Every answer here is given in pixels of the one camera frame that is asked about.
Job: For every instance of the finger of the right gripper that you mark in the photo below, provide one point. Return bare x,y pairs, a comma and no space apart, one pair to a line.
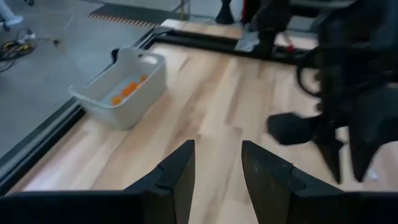
331,152
360,155

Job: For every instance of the black cone-shaped foot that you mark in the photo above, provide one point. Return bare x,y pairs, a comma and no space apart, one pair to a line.
225,14

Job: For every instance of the grey plastic bin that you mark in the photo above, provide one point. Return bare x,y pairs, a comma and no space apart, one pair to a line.
136,105

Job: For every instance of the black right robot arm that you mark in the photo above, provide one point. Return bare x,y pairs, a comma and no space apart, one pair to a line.
357,31

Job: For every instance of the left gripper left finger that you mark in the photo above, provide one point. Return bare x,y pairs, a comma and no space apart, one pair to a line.
174,180

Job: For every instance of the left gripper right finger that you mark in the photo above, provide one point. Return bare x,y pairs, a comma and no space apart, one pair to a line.
267,180

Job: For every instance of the dark mat with orange stripes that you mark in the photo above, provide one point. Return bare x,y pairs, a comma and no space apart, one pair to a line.
124,18

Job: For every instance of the silver corner bracket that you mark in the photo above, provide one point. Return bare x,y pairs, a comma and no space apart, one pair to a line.
248,40

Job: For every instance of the white chair base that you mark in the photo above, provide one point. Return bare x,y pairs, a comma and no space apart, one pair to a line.
9,18

